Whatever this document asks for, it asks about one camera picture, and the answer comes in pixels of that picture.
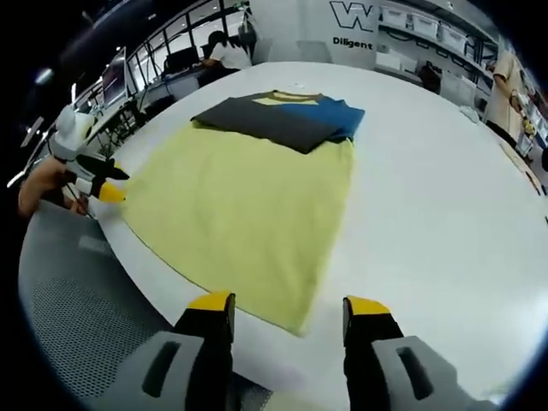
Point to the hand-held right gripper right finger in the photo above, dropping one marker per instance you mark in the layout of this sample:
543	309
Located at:
368	342

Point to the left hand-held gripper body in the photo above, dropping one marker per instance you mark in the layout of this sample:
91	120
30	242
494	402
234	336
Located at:
70	137

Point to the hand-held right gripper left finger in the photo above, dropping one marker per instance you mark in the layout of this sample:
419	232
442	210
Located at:
210	342

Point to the yellow grey blue garment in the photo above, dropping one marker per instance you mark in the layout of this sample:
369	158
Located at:
235	192

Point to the person's left hand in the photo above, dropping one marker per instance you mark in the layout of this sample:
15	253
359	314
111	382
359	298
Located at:
38	188

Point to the grey white office chair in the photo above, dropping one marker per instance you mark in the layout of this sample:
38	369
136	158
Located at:
264	50

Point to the small white cloth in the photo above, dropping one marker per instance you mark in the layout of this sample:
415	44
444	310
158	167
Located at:
471	115

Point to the black bag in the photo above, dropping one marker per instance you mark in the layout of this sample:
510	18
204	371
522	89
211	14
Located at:
429	78

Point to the grey metal shelf rack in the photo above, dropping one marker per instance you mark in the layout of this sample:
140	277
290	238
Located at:
449	60

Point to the white storage box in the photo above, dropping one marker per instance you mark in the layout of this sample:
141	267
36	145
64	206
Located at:
454	36
426	25
398	17

